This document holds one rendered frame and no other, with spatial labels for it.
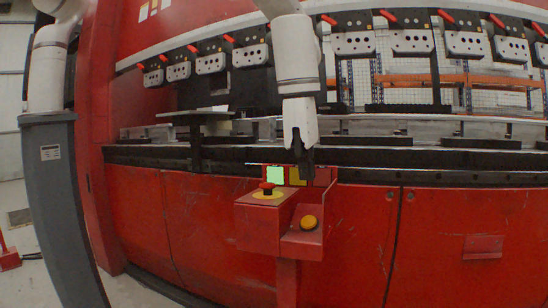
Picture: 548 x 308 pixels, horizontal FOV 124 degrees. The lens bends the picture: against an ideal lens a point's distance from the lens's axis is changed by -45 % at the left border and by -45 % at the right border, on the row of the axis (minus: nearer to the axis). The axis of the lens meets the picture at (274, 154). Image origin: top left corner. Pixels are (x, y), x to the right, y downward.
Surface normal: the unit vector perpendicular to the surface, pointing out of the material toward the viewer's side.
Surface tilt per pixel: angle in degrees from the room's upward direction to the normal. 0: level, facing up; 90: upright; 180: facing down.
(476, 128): 90
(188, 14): 90
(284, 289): 90
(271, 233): 90
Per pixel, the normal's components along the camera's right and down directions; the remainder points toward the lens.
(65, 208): 0.85, 0.04
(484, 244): -0.44, 0.11
